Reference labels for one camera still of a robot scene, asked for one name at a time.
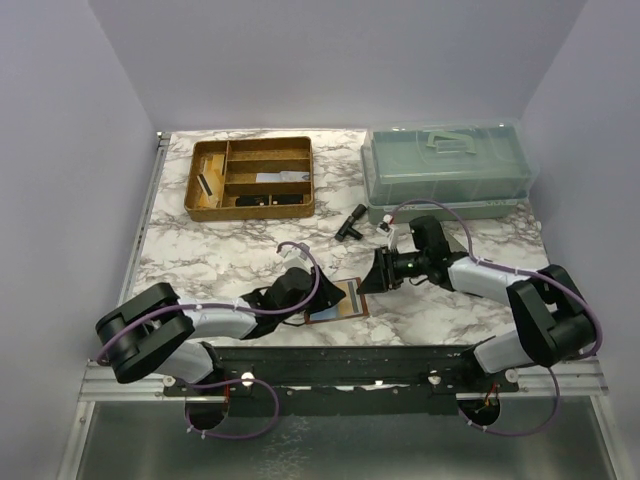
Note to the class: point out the clear lidded plastic box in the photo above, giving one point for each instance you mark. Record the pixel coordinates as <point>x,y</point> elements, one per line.
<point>481,170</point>

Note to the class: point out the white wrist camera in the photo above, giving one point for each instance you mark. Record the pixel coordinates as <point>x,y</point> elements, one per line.
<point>386,228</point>
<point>295,257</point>

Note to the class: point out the grey card wallet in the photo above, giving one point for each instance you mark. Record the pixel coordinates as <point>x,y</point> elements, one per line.
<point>454,244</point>

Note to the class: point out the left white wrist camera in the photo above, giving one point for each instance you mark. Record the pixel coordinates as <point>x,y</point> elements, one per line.
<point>295,257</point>

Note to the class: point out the brown cork organizer tray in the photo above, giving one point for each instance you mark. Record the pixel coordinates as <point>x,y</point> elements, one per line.
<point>246,158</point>

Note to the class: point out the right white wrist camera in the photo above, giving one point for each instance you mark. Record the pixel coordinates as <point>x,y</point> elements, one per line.
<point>386,228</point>

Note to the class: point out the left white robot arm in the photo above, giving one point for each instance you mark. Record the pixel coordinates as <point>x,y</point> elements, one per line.
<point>157,332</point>

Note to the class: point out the striped gold credit card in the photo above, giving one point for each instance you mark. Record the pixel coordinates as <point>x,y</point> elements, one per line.
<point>206,182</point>

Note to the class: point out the black T-shaped pipe fitting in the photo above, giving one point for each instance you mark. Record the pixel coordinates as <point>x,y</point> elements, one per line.
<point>347,228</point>

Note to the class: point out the blue credit card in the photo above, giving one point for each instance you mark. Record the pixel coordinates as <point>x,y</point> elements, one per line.
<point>328,314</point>

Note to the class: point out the black item in tray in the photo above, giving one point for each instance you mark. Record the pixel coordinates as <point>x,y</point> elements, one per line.
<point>269,200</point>

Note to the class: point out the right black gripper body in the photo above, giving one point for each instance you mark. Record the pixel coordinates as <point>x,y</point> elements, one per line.
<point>407,265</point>

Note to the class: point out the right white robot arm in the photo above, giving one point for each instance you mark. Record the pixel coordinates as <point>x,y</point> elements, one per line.
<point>550,324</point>

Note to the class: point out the white card in tray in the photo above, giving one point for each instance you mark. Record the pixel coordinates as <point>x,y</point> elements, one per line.
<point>283,177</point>

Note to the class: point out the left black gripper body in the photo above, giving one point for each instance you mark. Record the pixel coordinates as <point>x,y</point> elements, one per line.
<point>304,307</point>

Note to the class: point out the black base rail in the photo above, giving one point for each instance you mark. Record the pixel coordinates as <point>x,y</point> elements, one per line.
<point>346,381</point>

